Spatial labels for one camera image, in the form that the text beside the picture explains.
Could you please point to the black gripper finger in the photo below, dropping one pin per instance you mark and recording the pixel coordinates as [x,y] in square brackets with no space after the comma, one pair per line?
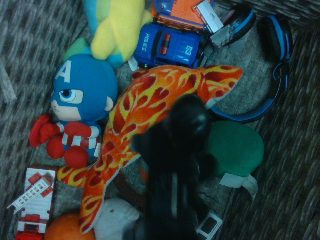
[132,232]

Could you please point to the black Sony gamepad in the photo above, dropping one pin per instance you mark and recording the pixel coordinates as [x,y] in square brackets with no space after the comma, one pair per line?
[175,162]

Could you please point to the grey wicker basket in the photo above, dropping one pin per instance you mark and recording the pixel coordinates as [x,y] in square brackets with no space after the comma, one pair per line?
[287,175]

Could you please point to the white plush toy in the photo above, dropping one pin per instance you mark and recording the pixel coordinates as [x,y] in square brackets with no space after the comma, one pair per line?
[112,220]

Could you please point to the grey plush with brown belt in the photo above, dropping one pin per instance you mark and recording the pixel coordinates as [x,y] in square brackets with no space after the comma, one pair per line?
[130,190]

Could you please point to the orange ball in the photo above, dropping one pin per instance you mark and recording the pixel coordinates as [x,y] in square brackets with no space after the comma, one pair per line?
[65,230]

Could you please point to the red white toy fire truck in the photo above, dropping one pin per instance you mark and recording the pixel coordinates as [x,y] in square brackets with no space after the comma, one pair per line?
[35,207]

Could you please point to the green plush toy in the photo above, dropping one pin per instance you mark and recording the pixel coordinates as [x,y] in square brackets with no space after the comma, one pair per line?
[237,150]

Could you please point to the orange flame dolphin plush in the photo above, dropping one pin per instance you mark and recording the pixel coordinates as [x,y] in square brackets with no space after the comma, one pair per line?
[150,95]

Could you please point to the Captain America plush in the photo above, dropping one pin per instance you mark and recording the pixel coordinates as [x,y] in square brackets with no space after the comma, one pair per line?
[85,82]

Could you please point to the blue police toy car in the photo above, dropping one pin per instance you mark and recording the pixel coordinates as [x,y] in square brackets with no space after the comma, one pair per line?
[175,47]

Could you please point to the yellow and blue plush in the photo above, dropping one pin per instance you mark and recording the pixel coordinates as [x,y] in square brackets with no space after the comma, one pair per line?
[117,32]

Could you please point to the orange toy truck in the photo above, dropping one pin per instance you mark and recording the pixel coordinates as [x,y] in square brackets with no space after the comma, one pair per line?
[180,12]

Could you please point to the black and blue headphones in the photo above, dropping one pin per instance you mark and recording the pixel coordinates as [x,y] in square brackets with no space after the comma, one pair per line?
[275,37]

